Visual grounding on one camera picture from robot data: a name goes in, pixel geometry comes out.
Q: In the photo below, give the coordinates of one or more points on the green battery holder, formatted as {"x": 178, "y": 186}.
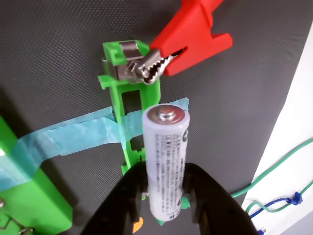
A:
{"x": 151, "y": 93}

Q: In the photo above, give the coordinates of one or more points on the dark grey work mat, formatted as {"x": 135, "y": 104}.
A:
{"x": 49, "y": 61}

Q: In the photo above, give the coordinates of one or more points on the green bulb holder board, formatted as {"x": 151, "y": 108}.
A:
{"x": 44, "y": 195}

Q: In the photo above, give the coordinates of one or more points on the blue masking tape strip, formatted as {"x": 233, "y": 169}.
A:
{"x": 19, "y": 161}
{"x": 97, "y": 132}

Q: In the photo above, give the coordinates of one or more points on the yellow half-round sticker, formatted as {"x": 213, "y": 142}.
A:
{"x": 138, "y": 224}

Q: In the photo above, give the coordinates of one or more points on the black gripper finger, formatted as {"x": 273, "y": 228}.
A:
{"x": 215, "y": 210}
{"x": 117, "y": 208}

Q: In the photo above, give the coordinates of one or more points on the red alligator clip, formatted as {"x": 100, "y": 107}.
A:
{"x": 190, "y": 36}

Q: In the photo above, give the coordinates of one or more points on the white AA battery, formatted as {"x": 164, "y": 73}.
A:
{"x": 166, "y": 159}

